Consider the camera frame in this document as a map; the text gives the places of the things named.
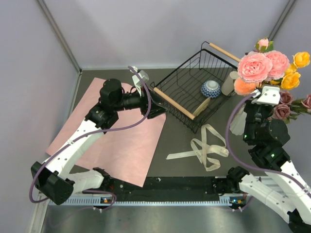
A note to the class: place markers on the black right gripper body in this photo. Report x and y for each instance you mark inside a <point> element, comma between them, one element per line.
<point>255,113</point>

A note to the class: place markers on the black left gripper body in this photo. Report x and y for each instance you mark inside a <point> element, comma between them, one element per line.
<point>133,101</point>

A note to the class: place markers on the double pink rose stem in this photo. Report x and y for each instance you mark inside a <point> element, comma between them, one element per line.
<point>242,88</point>

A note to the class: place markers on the mauve rose stem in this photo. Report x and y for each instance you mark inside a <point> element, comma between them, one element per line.
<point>289,108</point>

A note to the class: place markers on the cream ribbon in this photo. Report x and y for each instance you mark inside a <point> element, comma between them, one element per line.
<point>201,149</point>

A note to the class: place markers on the purple pink wrapping paper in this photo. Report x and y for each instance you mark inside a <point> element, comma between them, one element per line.
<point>125,155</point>

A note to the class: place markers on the yellow flower stem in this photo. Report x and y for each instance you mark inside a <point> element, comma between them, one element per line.
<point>291,78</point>

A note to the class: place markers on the small pink flower stem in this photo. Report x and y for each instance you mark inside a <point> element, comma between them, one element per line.
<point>263,64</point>

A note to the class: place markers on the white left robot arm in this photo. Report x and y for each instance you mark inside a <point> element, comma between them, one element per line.
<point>52,177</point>

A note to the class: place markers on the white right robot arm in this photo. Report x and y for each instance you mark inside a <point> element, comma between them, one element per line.
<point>267,136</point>

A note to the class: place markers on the white ribbed vase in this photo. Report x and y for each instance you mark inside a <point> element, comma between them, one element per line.
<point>238,123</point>

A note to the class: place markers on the wooden spatula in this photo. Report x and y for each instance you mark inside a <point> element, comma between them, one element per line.
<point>201,107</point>

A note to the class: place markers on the beige cylindrical cup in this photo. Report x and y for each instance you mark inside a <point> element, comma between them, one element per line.
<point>228,86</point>

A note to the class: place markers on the blue white patterned bowl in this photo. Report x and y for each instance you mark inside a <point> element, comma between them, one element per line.
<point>211,89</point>

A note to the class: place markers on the near wooden basket handle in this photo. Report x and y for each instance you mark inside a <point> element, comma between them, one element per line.
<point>174,103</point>

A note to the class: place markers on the wooden basket handle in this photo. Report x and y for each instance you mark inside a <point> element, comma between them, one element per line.
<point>174,103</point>
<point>224,52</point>

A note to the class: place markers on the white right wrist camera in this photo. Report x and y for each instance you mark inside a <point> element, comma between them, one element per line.
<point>267,95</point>

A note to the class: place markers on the black wire basket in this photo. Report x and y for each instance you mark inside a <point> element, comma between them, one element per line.
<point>183,84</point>

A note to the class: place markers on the far wooden basket handle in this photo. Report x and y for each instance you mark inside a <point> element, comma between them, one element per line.
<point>224,52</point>

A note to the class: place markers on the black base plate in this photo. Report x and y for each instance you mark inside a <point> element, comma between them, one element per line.
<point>173,189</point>

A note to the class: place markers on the aluminium corner post left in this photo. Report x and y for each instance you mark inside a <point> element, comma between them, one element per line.
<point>57,32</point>

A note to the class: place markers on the aluminium corner post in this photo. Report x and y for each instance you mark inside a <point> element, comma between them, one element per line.
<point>283,16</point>
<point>57,32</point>

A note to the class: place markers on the aluminium corner post right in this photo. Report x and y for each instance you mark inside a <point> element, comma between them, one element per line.
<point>283,16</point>

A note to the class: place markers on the aluminium front rail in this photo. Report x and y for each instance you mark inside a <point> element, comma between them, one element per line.
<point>62,193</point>

